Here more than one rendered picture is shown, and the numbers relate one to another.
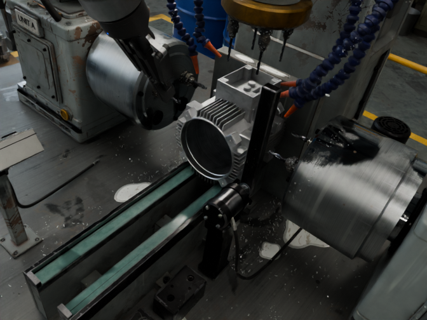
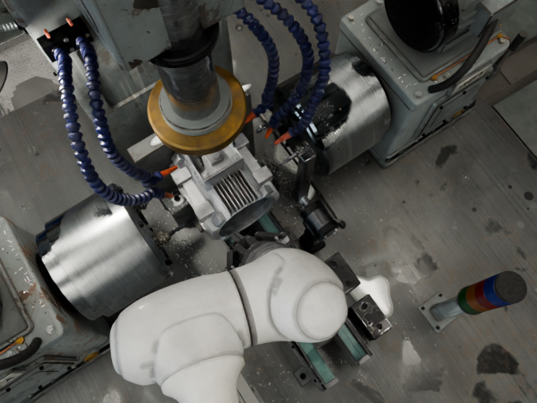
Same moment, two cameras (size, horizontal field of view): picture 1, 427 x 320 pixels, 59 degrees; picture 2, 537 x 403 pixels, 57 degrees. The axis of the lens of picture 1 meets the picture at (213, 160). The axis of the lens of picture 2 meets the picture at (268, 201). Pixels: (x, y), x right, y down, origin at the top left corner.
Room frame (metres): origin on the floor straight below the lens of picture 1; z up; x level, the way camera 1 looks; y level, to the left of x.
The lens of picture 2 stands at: (0.49, 0.31, 2.13)
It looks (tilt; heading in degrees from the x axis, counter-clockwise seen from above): 71 degrees down; 294
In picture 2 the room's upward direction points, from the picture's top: 1 degrees counter-clockwise
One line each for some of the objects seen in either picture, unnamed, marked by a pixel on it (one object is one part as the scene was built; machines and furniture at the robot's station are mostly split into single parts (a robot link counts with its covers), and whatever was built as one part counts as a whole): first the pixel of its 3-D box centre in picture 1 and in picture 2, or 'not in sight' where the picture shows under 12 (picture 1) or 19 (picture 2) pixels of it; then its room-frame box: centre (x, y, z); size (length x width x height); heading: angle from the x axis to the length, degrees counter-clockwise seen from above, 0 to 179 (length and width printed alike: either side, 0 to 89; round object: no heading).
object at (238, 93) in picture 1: (247, 93); (211, 155); (0.79, -0.05, 1.11); 0.12 x 0.11 x 0.07; 147
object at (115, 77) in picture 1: (131, 68); (89, 263); (0.94, 0.26, 1.04); 0.37 x 0.25 x 0.25; 57
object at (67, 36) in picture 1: (79, 54); (1, 327); (1.08, 0.47, 0.99); 0.35 x 0.31 x 0.37; 57
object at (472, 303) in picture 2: not in sight; (484, 296); (0.14, 0.01, 1.10); 0.06 x 0.06 x 0.04
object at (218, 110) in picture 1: (231, 132); (224, 184); (0.75, -0.03, 1.01); 0.20 x 0.19 x 0.19; 147
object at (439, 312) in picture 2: not in sight; (467, 301); (0.14, 0.01, 1.01); 0.08 x 0.08 x 0.42; 57
